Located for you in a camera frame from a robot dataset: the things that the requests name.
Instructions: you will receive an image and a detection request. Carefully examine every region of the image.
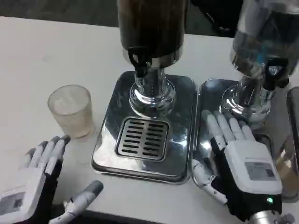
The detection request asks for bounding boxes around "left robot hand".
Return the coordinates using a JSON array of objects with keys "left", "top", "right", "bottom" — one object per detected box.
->
[{"left": 0, "top": 134, "right": 104, "bottom": 224}]

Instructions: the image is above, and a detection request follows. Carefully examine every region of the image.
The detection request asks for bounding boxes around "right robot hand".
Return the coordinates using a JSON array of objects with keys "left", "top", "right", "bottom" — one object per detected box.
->
[{"left": 192, "top": 109, "right": 283, "bottom": 222}]

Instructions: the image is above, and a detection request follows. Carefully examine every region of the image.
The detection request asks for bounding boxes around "clear ribbed glass cup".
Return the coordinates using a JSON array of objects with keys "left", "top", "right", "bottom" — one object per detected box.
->
[{"left": 47, "top": 84, "right": 96, "bottom": 140}]

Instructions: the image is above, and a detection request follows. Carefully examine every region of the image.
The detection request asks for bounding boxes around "slotted steel drip grid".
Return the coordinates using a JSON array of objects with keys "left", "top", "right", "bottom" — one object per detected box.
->
[
  {"left": 253, "top": 131, "right": 274, "bottom": 152},
  {"left": 114, "top": 118, "right": 170, "bottom": 161}
]

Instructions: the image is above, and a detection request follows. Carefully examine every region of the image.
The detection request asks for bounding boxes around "steel and beige appliance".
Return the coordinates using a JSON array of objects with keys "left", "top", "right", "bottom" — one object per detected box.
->
[{"left": 275, "top": 86, "right": 299, "bottom": 203}]

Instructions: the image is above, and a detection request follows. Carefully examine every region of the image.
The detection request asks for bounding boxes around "steel drip tray base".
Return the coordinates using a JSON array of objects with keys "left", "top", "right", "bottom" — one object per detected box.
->
[
  {"left": 91, "top": 71, "right": 199, "bottom": 185},
  {"left": 191, "top": 78, "right": 290, "bottom": 187}
]

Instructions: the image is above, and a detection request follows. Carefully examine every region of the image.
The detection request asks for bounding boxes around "clear drink dispenser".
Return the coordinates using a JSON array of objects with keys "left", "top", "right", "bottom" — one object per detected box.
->
[{"left": 219, "top": 0, "right": 299, "bottom": 129}]

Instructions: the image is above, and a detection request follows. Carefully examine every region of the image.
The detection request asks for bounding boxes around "black background object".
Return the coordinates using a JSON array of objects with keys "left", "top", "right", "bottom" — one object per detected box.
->
[{"left": 191, "top": 0, "right": 239, "bottom": 38}]

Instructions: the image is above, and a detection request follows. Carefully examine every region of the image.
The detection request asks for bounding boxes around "dark drink dispenser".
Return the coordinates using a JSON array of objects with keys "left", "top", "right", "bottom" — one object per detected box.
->
[{"left": 116, "top": 0, "right": 189, "bottom": 115}]

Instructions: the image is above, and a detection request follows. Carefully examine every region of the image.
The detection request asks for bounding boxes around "black tap handle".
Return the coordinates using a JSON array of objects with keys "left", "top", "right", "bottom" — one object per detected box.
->
[
  {"left": 128, "top": 46, "right": 151, "bottom": 77},
  {"left": 263, "top": 57, "right": 290, "bottom": 91}
]

